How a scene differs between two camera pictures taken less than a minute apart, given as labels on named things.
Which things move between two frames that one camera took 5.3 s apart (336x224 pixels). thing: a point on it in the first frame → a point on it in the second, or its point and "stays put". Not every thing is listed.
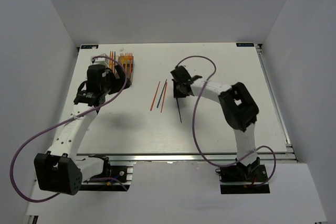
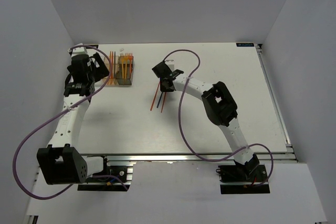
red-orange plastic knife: [112, 62] stays put
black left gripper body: [113, 85] → [97, 73]
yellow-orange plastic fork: [126, 55] stays put
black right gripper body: [178, 93] → [163, 88]
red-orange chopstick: [164, 96] stays put
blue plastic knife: [114, 59] stays put
